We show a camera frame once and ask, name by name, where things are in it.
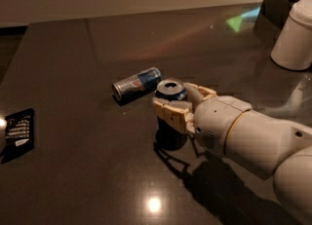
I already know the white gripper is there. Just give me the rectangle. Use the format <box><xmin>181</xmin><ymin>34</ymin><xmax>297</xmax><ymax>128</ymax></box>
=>
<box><xmin>153</xmin><ymin>83</ymin><xmax>253</xmax><ymax>156</ymax></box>

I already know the silver blue red bull can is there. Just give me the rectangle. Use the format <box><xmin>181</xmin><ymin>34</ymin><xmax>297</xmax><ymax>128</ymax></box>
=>
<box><xmin>112</xmin><ymin>67</ymin><xmax>162</xmax><ymax>101</ymax></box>

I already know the white cylindrical canister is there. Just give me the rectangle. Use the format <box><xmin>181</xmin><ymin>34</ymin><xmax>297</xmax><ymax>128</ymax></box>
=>
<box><xmin>271</xmin><ymin>0</ymin><xmax>312</xmax><ymax>71</ymax></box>

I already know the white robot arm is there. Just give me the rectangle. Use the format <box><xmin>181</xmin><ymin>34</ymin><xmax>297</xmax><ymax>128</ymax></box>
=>
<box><xmin>153</xmin><ymin>79</ymin><xmax>312</xmax><ymax>225</ymax></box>

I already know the blue pepsi can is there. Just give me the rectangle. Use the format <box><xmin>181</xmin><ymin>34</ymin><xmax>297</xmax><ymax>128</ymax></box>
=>
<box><xmin>153</xmin><ymin>78</ymin><xmax>187</xmax><ymax>150</ymax></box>

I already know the black snack packet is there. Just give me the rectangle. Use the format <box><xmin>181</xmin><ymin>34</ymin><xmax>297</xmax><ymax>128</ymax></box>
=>
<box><xmin>5</xmin><ymin>108</ymin><xmax>35</xmax><ymax>147</ymax></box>

